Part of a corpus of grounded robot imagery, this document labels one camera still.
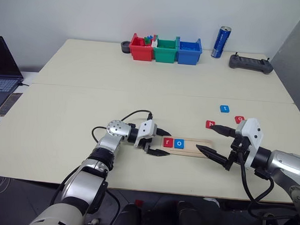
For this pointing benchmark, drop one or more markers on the red letter block r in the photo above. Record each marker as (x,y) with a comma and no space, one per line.
(168,142)

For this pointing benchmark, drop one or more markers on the red letter block b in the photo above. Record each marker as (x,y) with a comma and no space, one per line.
(209,123)

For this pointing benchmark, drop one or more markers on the green plastic bin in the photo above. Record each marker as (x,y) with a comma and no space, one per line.
(165,56)

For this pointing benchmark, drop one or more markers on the small coloured toy bricks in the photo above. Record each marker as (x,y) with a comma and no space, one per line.
(148,40)

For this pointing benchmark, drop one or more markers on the tall blue drink can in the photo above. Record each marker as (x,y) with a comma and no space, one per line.
(220,43)

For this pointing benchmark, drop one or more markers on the blue letter block t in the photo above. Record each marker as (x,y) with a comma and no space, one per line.
(225,108)

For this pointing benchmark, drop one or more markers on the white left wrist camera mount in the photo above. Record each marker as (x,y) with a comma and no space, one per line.
(146,128)

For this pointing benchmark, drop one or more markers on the long wooden tray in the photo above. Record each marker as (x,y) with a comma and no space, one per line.
(193,144)

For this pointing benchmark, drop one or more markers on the dark open laptop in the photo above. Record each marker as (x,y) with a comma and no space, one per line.
(3,68)

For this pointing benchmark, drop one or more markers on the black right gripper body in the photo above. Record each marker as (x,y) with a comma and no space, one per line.
(238,146)

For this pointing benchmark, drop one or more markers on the white plastic piece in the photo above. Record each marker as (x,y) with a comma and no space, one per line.
(154,41)

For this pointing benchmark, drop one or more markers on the blue plastic bin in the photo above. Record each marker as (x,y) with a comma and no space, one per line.
(188,57)

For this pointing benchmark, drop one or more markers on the wide dark rounded shape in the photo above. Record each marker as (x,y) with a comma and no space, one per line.
(195,219)

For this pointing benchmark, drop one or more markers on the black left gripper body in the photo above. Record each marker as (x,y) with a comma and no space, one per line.
(146,144)

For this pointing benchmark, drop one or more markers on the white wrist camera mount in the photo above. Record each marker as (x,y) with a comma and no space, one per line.
(251,129)
(146,128)

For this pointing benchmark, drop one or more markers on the red letter block o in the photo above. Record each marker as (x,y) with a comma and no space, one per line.
(239,119)

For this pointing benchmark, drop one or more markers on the narrow dark rounded shape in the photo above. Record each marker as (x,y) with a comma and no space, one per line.
(128,218)

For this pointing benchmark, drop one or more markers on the blue letter block o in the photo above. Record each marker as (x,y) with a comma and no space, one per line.
(179,143)

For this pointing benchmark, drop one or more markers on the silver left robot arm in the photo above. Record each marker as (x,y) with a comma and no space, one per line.
(114,131)

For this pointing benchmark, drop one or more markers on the red plastic bin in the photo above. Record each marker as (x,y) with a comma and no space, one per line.
(141,53)

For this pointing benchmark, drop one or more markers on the dark slim remote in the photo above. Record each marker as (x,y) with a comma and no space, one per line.
(9,104)

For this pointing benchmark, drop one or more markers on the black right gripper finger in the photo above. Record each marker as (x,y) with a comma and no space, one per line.
(225,130)
(213,155)

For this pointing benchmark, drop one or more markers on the black round holder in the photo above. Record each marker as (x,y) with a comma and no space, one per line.
(124,47)

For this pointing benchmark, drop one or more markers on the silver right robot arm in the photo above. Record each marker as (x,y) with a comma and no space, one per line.
(284,160)

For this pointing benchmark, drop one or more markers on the small red object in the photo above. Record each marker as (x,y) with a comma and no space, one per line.
(139,202)

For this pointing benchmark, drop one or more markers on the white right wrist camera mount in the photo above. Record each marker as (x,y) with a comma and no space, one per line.
(251,129)

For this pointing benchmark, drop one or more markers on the grey handheld controller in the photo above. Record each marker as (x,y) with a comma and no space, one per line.
(251,64)

